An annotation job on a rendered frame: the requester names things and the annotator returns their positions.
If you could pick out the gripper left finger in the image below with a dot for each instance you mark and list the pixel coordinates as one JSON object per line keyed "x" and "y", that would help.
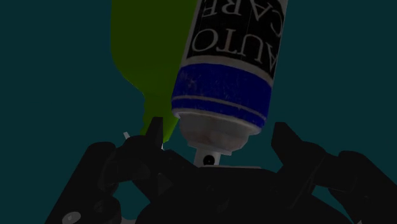
{"x": 93, "y": 173}

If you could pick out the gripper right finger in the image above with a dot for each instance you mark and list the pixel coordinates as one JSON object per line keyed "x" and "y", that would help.
{"x": 341, "y": 176}

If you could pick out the green bottle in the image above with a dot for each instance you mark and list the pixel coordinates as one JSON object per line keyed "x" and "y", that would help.
{"x": 145, "y": 49}

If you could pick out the black and blue spray can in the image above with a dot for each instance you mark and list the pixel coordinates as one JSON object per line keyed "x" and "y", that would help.
{"x": 223, "y": 90}

